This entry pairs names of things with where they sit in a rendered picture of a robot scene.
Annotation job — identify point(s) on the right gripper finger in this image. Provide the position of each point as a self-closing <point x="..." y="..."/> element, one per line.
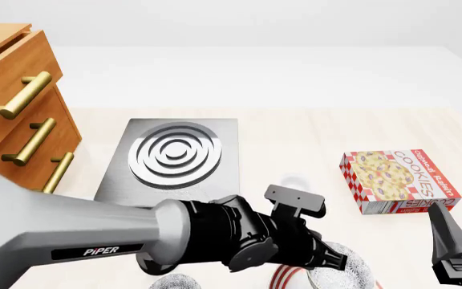
<point x="449" y="238"/>

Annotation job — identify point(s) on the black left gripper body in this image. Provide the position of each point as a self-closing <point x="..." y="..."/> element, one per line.
<point x="329" y="256"/>

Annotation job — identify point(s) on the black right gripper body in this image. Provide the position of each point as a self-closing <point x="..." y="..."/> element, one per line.
<point x="461" y="271"/>

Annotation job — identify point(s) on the silver-grey left robot arm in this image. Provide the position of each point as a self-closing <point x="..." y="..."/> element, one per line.
<point x="74" y="219"/>

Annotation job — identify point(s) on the white plate with red rings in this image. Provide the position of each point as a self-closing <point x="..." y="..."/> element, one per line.
<point x="283" y="278"/>

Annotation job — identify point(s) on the flat stove plate with rings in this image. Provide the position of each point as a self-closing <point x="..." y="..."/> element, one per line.
<point x="223" y="135"/>

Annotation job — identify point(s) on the red white cookie box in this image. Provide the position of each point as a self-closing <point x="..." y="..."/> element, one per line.
<point x="383" y="177"/>

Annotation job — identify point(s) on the large wooden drawer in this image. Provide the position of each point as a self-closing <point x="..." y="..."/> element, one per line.
<point x="6" y="69"/>

